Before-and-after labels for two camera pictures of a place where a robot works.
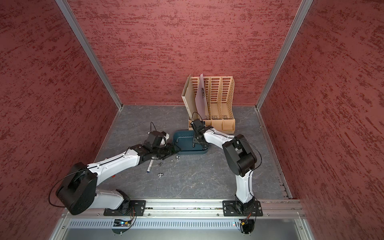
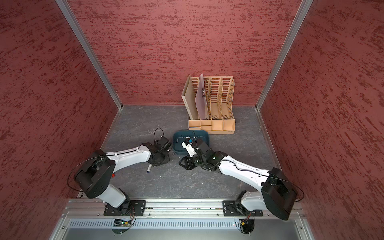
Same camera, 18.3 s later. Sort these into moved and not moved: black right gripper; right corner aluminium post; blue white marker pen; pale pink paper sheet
Moved: black right gripper
Not moved: pale pink paper sheet; blue white marker pen; right corner aluminium post
